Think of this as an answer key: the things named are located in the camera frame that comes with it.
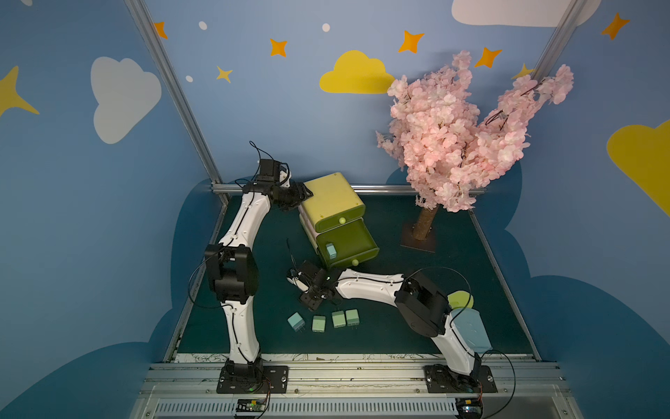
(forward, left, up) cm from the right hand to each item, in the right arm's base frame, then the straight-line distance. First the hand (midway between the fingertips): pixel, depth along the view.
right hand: (310, 291), depth 91 cm
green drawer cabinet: (+18, -8, +19) cm, 27 cm away
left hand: (+27, +3, +21) cm, 35 cm away
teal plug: (+11, -7, +10) cm, 16 cm away
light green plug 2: (-10, -11, +1) cm, 14 cm away
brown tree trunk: (+26, -42, +9) cm, 50 cm away
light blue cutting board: (-8, -54, -1) cm, 55 cm away
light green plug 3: (-9, -15, +1) cm, 18 cm away
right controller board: (-31, -49, -4) cm, 58 cm away
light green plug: (-12, -4, +1) cm, 13 cm away
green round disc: (+1, -53, -2) cm, 53 cm away
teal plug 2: (-12, +3, +1) cm, 12 cm away
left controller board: (-35, +12, -2) cm, 37 cm away
